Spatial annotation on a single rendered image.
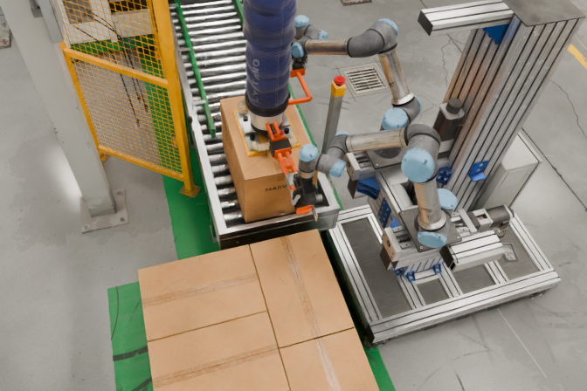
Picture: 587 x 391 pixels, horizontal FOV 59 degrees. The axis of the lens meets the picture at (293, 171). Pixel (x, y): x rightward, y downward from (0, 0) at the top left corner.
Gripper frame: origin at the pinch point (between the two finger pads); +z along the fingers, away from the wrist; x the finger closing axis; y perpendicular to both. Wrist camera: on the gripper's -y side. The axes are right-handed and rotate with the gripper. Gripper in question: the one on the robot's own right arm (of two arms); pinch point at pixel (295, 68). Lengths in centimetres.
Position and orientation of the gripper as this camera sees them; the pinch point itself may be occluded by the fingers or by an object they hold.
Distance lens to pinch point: 303.6
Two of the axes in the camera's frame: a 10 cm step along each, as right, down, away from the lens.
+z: -0.7, 6.2, 7.8
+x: 9.5, -2.1, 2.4
